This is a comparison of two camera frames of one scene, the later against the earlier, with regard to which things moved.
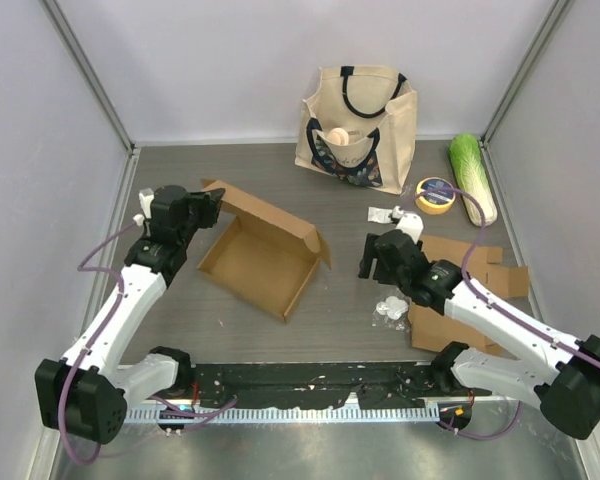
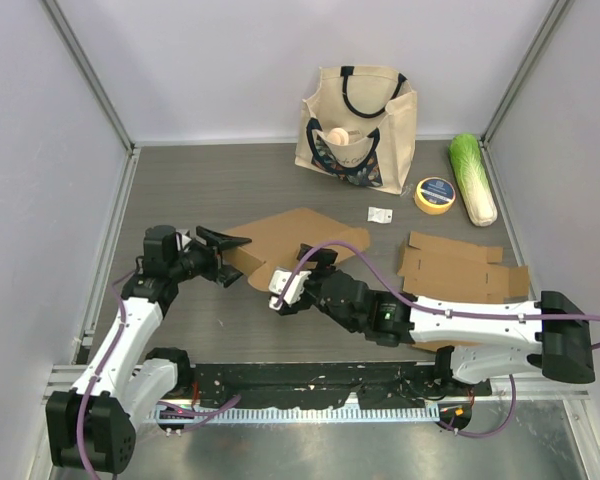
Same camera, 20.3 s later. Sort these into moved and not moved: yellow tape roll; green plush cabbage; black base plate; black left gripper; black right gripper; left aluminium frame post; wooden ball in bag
Moved: black left gripper; black right gripper
Not moved: yellow tape roll; left aluminium frame post; black base plate; wooden ball in bag; green plush cabbage
